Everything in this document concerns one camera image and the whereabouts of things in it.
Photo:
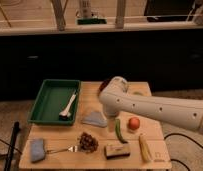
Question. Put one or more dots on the yellow green sponge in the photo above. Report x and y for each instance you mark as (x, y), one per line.
(116, 150)

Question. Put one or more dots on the brown grape bunch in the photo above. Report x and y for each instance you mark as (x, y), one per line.
(88, 143)

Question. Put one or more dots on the light blue towel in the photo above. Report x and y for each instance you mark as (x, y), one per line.
(95, 118)

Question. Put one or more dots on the light green cup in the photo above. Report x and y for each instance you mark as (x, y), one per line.
(138, 93)

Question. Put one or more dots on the red tomato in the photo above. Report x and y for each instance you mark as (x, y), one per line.
(133, 123)

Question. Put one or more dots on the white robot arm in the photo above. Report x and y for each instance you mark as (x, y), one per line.
(184, 113)

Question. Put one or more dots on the dark red bowl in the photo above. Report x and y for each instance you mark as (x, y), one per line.
(104, 85)

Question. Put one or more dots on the metal fork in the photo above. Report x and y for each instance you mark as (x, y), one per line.
(70, 149)

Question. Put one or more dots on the black pole stand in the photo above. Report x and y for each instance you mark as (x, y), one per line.
(11, 147)

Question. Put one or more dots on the blue folded cloth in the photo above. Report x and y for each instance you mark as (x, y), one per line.
(37, 151)

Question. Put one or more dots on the green base white post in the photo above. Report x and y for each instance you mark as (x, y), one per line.
(85, 16)

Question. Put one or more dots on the green chili pepper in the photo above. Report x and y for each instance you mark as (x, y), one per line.
(118, 132)

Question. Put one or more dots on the white brush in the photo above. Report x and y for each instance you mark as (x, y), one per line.
(65, 113)

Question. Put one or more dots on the green plastic tray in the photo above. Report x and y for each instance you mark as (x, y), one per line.
(52, 99)

